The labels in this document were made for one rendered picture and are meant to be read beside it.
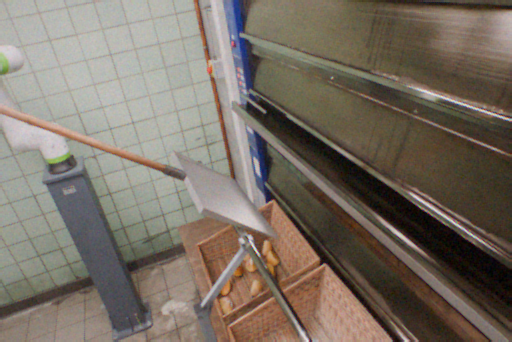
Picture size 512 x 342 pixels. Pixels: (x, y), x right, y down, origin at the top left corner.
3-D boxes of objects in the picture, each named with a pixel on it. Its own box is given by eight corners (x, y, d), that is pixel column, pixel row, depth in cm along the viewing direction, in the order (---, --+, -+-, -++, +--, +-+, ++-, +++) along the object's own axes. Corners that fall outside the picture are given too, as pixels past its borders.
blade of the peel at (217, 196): (199, 214, 134) (203, 207, 133) (169, 154, 180) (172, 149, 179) (280, 239, 152) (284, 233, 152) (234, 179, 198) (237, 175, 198)
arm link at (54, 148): (51, 153, 215) (36, 121, 206) (76, 151, 212) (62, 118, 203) (36, 165, 204) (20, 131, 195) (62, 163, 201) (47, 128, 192)
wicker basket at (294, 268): (281, 237, 229) (274, 197, 216) (327, 304, 181) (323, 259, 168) (200, 265, 219) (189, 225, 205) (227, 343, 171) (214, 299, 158)
